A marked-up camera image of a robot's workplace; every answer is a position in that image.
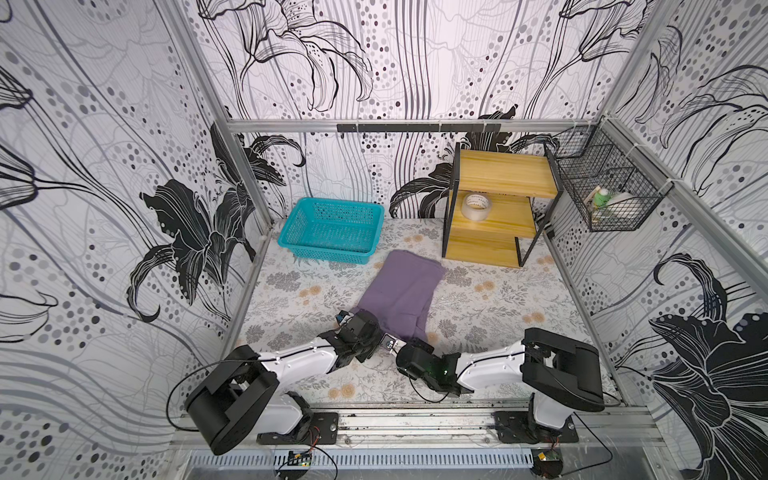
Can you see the purple long pants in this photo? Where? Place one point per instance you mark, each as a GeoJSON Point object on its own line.
{"type": "Point", "coordinates": [401, 293]}

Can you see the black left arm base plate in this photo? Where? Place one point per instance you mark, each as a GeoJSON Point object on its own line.
{"type": "Point", "coordinates": [317, 429]}

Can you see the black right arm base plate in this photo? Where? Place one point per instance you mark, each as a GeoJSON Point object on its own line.
{"type": "Point", "coordinates": [518, 427]}

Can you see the black wire basket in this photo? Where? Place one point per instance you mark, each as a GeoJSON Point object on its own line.
{"type": "Point", "coordinates": [585, 157]}

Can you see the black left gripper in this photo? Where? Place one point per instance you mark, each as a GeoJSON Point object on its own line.
{"type": "Point", "coordinates": [376, 334]}

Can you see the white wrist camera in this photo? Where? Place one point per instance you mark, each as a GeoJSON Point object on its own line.
{"type": "Point", "coordinates": [392, 344]}
{"type": "Point", "coordinates": [343, 317]}

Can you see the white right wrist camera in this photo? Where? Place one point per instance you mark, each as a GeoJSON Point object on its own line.
{"type": "Point", "coordinates": [392, 344]}

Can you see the small black power module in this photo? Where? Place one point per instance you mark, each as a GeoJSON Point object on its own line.
{"type": "Point", "coordinates": [547, 463]}

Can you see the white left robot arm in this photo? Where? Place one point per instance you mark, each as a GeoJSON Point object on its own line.
{"type": "Point", "coordinates": [249, 392]}

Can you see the white slotted cable duct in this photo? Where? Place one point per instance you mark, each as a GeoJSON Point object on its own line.
{"type": "Point", "coordinates": [368, 459]}

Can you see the small green circuit board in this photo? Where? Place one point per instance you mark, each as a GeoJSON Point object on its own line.
{"type": "Point", "coordinates": [301, 459]}

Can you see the teal plastic basket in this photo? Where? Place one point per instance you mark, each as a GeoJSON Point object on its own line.
{"type": "Point", "coordinates": [333, 230]}

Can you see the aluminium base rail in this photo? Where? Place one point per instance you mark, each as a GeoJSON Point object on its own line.
{"type": "Point", "coordinates": [471, 425]}

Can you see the clear tape roll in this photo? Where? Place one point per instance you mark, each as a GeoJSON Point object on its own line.
{"type": "Point", "coordinates": [476, 207]}

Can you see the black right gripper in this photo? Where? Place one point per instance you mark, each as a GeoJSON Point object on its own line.
{"type": "Point", "coordinates": [405, 352]}

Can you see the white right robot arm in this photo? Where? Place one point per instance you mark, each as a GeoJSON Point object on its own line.
{"type": "Point", "coordinates": [564, 374]}

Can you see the wooden black-framed shelf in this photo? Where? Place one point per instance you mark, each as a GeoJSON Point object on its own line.
{"type": "Point", "coordinates": [521, 188]}

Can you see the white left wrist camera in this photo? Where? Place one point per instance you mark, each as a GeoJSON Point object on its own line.
{"type": "Point", "coordinates": [343, 317]}

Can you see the green white bottle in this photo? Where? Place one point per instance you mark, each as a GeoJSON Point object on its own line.
{"type": "Point", "coordinates": [598, 204]}

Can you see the floral patterned tablecloth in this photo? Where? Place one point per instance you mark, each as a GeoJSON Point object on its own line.
{"type": "Point", "coordinates": [475, 308]}

